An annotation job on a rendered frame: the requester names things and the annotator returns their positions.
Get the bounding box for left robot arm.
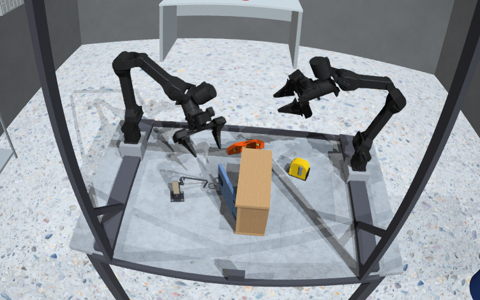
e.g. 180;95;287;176
112;51;217;144

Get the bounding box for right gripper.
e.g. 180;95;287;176
273;75;322;119

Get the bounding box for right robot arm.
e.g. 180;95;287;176
291;56;407;172

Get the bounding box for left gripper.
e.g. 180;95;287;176
172;107;226;157

